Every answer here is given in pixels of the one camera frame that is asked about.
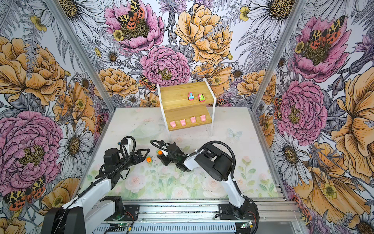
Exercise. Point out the left aluminium corner post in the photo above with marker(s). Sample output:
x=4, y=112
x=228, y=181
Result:
x=72, y=37

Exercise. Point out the green circuit board left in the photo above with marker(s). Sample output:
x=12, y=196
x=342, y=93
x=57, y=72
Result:
x=121, y=227

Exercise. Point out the green circuit board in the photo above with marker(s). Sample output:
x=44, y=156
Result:
x=248, y=224
x=121, y=227

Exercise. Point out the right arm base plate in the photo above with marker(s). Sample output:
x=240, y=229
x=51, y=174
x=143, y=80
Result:
x=246, y=211

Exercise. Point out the pink toy car blue windows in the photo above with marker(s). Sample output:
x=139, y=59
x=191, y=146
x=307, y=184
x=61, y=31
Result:
x=190, y=96

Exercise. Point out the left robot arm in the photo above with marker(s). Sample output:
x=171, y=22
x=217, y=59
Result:
x=91, y=207

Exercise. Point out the green circuit board right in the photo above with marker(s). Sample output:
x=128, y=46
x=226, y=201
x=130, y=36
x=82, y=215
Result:
x=248, y=224

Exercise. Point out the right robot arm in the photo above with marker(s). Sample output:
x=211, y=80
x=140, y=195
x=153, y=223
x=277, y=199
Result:
x=216, y=159

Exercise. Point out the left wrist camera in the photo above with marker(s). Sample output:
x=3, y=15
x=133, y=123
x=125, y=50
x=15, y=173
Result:
x=125, y=145

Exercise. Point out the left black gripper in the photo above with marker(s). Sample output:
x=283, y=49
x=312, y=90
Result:
x=140, y=156

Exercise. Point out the wooden two-tier shelf white frame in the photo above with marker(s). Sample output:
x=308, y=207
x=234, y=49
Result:
x=175, y=105

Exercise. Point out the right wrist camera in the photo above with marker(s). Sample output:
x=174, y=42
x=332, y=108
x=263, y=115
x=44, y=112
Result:
x=164, y=150

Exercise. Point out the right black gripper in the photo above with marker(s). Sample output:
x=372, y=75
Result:
x=163, y=159

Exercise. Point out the aluminium corner post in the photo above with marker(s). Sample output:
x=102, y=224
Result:
x=72, y=37
x=284, y=38

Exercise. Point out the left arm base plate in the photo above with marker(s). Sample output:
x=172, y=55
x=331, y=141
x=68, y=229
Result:
x=127, y=213

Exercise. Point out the right aluminium corner post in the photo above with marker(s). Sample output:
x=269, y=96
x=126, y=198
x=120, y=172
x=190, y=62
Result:
x=284, y=38

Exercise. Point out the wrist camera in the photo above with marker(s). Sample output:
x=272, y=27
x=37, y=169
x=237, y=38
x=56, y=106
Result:
x=125, y=145
x=164, y=150

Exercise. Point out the pink green toy truck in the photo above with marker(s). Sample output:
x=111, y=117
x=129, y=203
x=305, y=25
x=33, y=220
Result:
x=201, y=98

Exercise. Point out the aluminium front rail frame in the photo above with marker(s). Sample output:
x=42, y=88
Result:
x=277, y=216

